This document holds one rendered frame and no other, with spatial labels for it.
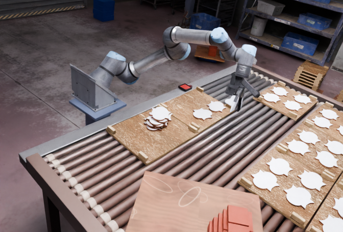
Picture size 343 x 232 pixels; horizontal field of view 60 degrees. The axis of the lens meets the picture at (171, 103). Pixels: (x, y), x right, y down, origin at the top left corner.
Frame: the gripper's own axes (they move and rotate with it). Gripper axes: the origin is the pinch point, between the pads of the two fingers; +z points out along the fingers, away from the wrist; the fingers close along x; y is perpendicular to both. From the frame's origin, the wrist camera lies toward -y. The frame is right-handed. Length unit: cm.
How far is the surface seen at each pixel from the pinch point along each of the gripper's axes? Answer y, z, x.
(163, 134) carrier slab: 35.5, 23.3, 4.4
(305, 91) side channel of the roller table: -24, -22, -113
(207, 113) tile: 24.0, 8.7, -28.4
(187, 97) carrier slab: 45, 3, -37
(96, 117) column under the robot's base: 81, 27, 10
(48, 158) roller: 69, 42, 52
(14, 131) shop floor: 214, 84, -36
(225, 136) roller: 7.0, 17.9, -20.7
